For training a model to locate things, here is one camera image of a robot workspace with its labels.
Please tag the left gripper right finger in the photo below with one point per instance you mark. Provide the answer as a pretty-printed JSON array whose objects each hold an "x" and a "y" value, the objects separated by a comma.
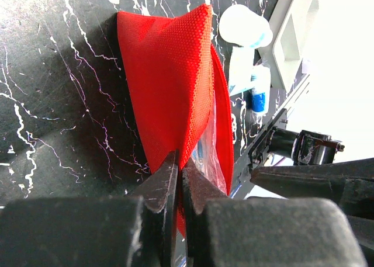
[{"x": 263, "y": 231}]

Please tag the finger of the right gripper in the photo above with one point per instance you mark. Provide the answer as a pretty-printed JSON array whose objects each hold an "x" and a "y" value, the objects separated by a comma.
[{"x": 348, "y": 184}]

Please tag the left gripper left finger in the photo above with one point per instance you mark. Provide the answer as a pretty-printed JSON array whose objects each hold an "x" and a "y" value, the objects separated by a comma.
[{"x": 138, "y": 229}]

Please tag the clear bag blue items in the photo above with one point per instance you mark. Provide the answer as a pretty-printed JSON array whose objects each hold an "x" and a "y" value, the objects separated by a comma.
[{"x": 205, "y": 155}]

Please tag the red first aid pouch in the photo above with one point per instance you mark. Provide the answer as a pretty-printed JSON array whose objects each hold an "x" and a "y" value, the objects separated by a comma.
[{"x": 175, "y": 79}]

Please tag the blue white can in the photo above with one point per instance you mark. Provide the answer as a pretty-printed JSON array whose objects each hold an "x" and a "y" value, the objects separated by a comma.
[{"x": 261, "y": 80}]

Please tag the teal white packet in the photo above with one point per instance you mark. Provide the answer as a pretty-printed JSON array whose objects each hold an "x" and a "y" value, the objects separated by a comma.
[{"x": 241, "y": 70}]

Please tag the grey divided tray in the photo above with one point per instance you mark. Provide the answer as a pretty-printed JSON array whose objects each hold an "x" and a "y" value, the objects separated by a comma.
[{"x": 291, "y": 22}]

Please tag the white green-label bottle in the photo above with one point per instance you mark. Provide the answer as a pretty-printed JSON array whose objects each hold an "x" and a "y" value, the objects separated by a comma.
[{"x": 243, "y": 27}]

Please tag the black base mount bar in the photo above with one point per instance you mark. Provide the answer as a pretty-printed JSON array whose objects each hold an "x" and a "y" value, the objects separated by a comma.
[{"x": 303, "y": 148}]

